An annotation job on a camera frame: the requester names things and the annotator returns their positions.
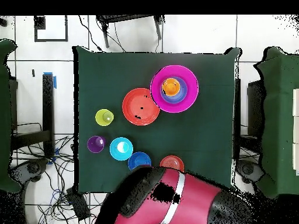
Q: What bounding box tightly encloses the dark blue ribbed bowl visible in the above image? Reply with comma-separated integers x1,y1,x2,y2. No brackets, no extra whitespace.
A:
127,151,152,171

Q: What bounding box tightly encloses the black floor stand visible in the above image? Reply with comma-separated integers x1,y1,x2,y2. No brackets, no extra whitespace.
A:
10,73,55,158

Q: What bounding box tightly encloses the light blue translucent bowl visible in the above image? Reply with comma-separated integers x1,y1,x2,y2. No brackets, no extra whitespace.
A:
160,76,188,104

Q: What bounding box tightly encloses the white box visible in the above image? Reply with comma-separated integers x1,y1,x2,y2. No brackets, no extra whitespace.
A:
292,116,299,144
292,143,299,176
292,88,299,117

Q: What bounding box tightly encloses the yellow plastic cup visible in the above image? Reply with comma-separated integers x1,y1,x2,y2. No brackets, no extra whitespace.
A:
95,108,115,127

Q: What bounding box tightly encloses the black metal stool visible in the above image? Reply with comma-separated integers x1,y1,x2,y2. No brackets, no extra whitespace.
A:
95,15,166,49

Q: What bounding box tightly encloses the bundle of floor cables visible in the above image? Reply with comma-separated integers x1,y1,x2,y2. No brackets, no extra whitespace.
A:
13,121,117,224

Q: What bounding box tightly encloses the purple plastic cup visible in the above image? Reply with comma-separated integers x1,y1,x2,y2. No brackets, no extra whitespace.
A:
86,135,107,154

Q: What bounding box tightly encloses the dark green side cloth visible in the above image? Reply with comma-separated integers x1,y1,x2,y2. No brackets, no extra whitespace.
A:
0,38,22,193
253,45,299,199

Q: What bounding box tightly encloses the black floor device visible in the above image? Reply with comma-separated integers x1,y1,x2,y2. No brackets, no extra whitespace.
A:
9,157,50,194
235,159,265,184

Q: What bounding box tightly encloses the thin black floor cable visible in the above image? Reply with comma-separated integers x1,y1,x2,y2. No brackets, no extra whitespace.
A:
78,15,104,53

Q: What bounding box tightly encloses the blue tape strip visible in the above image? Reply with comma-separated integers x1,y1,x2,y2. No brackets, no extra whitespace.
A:
43,72,57,89
47,147,60,166

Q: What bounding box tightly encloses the large pink plastic bowl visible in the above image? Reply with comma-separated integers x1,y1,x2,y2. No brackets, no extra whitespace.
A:
149,65,200,114

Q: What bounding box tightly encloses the orange translucent bowl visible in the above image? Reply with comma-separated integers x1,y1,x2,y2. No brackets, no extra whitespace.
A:
159,155,185,173

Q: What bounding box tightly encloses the dark green table cloth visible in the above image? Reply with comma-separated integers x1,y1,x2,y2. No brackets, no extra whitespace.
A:
71,45,242,194

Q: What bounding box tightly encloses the black square frame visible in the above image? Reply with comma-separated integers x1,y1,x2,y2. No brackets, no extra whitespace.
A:
34,15,69,43

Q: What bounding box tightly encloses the black power strip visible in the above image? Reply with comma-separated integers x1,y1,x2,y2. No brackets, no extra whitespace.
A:
65,187,91,222

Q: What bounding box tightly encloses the cyan ribbed bowl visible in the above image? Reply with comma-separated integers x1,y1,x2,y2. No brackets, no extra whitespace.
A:
109,136,134,162

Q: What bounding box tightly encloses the orange plastic cup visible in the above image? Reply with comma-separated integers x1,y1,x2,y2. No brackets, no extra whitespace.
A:
162,78,181,97

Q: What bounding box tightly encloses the red-orange shallow bowl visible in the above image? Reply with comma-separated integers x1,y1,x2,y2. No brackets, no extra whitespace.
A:
121,87,161,127

